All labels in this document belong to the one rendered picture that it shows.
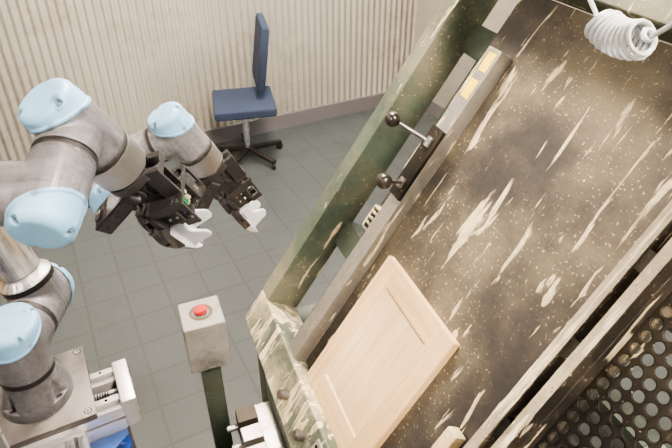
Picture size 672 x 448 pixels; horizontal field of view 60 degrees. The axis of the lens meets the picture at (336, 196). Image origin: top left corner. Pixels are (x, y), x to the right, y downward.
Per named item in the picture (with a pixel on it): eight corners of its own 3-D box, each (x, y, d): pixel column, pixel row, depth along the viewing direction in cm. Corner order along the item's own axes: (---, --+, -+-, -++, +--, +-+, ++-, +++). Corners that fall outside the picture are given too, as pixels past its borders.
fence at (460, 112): (300, 348, 166) (288, 345, 163) (500, 52, 138) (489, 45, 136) (305, 360, 162) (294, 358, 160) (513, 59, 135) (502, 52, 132)
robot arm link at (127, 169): (75, 183, 75) (85, 136, 80) (100, 201, 79) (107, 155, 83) (125, 165, 73) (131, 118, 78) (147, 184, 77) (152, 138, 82)
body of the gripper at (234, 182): (264, 197, 125) (234, 160, 117) (232, 222, 124) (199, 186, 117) (252, 180, 131) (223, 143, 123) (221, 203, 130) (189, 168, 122)
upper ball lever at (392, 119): (428, 149, 144) (381, 120, 142) (436, 136, 143) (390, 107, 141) (429, 152, 140) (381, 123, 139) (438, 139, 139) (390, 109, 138)
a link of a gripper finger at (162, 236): (185, 254, 90) (150, 226, 83) (176, 256, 90) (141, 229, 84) (186, 228, 93) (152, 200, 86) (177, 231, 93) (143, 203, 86)
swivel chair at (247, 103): (269, 133, 470) (260, 10, 417) (302, 162, 432) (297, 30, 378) (201, 152, 445) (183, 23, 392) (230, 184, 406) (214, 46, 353)
